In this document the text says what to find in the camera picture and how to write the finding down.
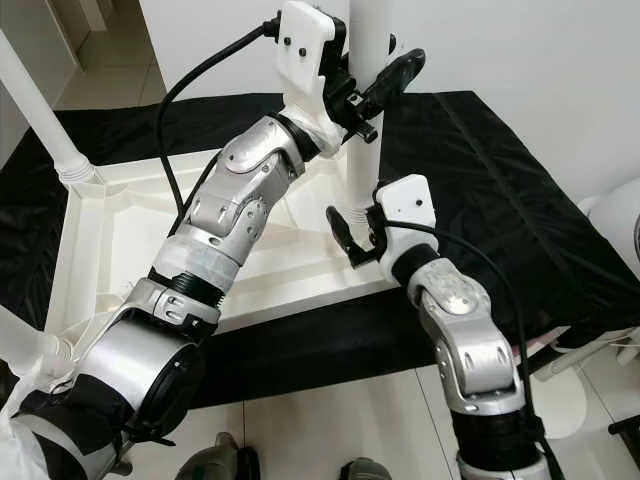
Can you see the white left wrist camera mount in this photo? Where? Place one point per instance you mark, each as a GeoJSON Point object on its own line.
{"type": "Point", "coordinates": [305, 50]}

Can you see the white round stand base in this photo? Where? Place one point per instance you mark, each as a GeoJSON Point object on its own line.
{"type": "Point", "coordinates": [560, 405]}

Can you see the black table cloth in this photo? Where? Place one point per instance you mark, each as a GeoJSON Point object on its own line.
{"type": "Point", "coordinates": [520, 200]}

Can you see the grey robot right leg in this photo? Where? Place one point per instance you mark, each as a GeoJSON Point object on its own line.
{"type": "Point", "coordinates": [365, 470]}

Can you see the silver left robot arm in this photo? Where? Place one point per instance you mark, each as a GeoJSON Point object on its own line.
{"type": "Point", "coordinates": [240, 200]}

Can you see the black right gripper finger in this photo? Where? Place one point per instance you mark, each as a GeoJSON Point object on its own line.
{"type": "Point", "coordinates": [348, 236]}

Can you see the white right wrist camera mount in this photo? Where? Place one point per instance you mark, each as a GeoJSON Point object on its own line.
{"type": "Point", "coordinates": [410, 205]}

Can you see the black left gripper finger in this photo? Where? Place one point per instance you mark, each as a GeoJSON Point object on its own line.
{"type": "Point", "coordinates": [400, 75]}
{"type": "Point", "coordinates": [338, 50]}

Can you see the white plastic table top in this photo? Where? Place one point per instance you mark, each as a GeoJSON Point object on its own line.
{"type": "Point", "coordinates": [120, 250]}

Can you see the white plastic table leg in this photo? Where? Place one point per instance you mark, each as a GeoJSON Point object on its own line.
{"type": "Point", "coordinates": [368, 170]}
{"type": "Point", "coordinates": [45, 110]}
{"type": "Point", "coordinates": [25, 350]}

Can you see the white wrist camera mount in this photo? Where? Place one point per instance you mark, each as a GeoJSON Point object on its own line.
{"type": "Point", "coordinates": [305, 50]}
{"type": "Point", "coordinates": [410, 205]}

